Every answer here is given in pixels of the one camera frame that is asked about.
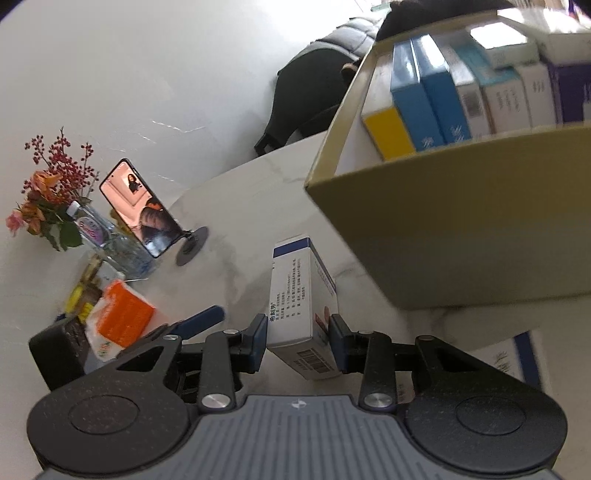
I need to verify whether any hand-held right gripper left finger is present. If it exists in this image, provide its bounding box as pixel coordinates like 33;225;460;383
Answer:
113;313;269;412

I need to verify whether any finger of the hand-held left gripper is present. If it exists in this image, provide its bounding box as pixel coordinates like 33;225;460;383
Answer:
163;305;226;343

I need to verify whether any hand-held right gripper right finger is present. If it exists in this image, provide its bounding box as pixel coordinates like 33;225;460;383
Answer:
328;313;483;411

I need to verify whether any white blue-striped medicine box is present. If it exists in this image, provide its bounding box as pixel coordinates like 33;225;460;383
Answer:
266;234;341;382

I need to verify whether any beige cardboard storage box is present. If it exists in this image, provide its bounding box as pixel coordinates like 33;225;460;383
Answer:
302;6;591;311

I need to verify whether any white blue-edged medicine box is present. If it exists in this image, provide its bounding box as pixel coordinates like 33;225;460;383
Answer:
467;329;552;394

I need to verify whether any large white yellow-ended box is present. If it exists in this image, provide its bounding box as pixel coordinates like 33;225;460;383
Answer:
361;51;417;161

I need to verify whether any blue medicine box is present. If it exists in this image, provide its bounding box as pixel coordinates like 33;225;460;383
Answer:
389;39;435;153
410;34;472;145

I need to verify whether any teal white medicine box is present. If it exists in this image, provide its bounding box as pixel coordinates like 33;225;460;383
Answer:
450;34;532;132

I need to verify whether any white marble desktop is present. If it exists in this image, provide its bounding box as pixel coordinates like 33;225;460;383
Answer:
164;129;555;398

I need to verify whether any yellow-lidded glass jar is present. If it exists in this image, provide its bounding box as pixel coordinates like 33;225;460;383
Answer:
67;282;95;321

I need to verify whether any orange tissue pack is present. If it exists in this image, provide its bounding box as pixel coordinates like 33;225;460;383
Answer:
84;280;156;361

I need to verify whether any black phone stand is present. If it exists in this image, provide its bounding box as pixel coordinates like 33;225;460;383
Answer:
174;226;209;267

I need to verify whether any gold-lidded glass jar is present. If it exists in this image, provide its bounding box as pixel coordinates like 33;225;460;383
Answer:
83;256;126;289

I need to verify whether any smartphone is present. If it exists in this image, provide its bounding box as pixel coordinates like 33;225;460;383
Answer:
98;157;182;260

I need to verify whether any clear plastic water bottle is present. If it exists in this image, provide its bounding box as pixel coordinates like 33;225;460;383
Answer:
65;200;156;279

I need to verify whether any flower and berry bouquet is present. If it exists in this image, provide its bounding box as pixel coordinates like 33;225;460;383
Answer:
4;126;96;253

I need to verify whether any dark padded dining chair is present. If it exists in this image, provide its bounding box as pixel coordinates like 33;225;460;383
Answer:
253;46;360;156

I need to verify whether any grey sofa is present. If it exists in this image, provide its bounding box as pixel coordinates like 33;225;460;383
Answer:
295;15;387;61

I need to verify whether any plain white medicine box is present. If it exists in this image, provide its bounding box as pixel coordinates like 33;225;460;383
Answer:
513;62;559;129

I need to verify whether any purple medicine box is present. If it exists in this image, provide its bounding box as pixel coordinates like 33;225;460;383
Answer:
546;55;591;126

